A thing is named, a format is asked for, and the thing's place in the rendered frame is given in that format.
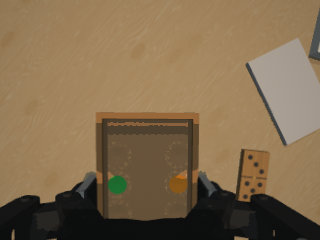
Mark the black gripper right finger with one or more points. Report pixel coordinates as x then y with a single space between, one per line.
258 219

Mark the grey flat rectangular card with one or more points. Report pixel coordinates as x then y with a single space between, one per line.
290 90

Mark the brown wooden domino tile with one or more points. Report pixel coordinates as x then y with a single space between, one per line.
252 175

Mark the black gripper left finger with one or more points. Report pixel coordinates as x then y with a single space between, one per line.
34 221

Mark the brown wooden ball puzzle tray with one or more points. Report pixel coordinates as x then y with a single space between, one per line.
146 164

